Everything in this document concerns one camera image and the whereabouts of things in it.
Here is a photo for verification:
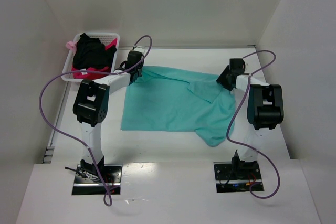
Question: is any black t shirt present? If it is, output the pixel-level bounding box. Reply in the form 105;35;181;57
72;33;117;70

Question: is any light pink cloth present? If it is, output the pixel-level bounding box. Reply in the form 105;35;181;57
66;41;77;52

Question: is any red pink t shirt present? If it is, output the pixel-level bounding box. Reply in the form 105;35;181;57
71;38;118;81

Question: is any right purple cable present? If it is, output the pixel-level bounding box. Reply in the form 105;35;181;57
225;49;281;198

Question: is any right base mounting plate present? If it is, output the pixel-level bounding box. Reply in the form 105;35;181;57
214;161;264;193

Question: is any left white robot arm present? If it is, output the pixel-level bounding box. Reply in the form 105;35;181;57
73;46;145;182

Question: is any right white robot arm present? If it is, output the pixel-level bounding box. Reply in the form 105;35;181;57
216;58;284;179

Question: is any base mounting plate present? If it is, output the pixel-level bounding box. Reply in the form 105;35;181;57
214;161;264;193
71;164;122;196

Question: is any teal t shirt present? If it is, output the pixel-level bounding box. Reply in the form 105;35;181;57
121;66;236;147

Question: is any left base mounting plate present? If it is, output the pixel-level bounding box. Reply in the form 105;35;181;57
71;164;122;196

